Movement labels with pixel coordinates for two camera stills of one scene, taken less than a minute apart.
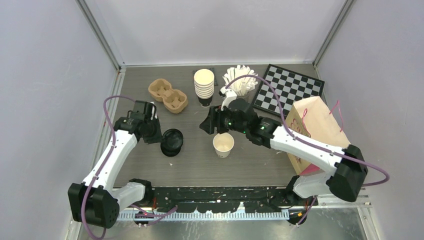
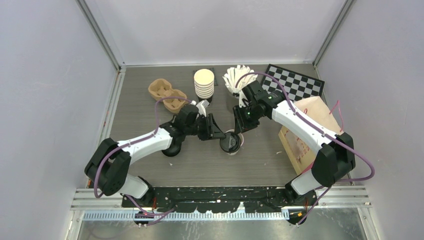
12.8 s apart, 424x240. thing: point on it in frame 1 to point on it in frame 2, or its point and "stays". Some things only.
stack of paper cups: [204, 81] stays
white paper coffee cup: [223, 143] to [242, 139]
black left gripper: [157, 137] to [212, 130]
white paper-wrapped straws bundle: [241, 86] stays
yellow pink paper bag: [310, 118] stays
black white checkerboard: [291, 87] stays
